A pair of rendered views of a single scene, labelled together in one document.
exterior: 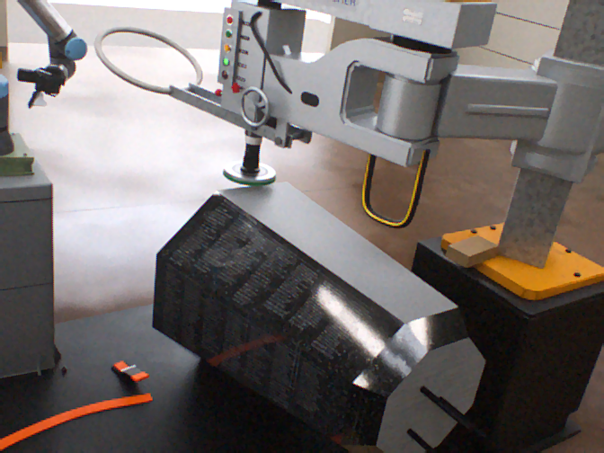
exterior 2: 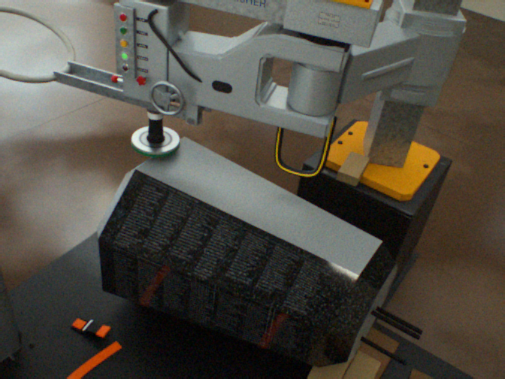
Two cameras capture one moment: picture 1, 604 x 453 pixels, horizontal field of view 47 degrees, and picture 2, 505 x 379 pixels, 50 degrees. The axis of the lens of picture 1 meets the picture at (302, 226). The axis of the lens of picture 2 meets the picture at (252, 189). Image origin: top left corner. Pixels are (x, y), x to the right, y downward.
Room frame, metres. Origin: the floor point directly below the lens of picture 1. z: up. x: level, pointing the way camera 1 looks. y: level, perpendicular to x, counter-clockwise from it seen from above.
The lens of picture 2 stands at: (0.63, 0.62, 2.30)
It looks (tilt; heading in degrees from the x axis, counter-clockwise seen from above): 39 degrees down; 337
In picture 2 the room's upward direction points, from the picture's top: 8 degrees clockwise
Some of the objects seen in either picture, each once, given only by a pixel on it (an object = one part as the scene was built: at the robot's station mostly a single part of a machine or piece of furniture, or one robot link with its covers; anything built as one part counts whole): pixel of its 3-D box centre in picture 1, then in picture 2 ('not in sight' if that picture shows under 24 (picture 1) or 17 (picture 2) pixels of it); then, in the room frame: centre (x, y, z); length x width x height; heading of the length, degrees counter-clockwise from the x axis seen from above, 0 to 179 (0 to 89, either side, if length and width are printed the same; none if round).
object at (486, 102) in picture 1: (522, 104); (389, 53); (2.46, -0.71, 1.38); 0.74 x 0.34 x 0.25; 112
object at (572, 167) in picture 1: (565, 114); (415, 50); (2.54, -0.89, 1.36); 0.35 x 0.35 x 0.41
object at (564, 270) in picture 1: (521, 256); (381, 157); (2.54, -0.89, 0.76); 0.49 x 0.49 x 0.05; 38
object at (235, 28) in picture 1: (230, 48); (125, 41); (2.63, 0.37, 1.39); 0.08 x 0.03 x 0.28; 54
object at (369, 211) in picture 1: (391, 183); (302, 144); (2.29, -0.29, 1.07); 0.23 x 0.03 x 0.32; 54
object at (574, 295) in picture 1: (496, 338); (363, 214); (2.54, -0.89, 0.37); 0.66 x 0.66 x 0.74; 38
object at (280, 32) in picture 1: (278, 68); (173, 52); (2.63, 0.18, 1.34); 0.36 x 0.22 x 0.45; 54
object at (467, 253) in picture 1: (472, 251); (353, 168); (2.42, -0.66, 0.81); 0.20 x 0.10 x 0.05; 136
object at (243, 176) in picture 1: (250, 171); (155, 139); (2.68, 0.25, 0.89); 0.21 x 0.21 x 0.01
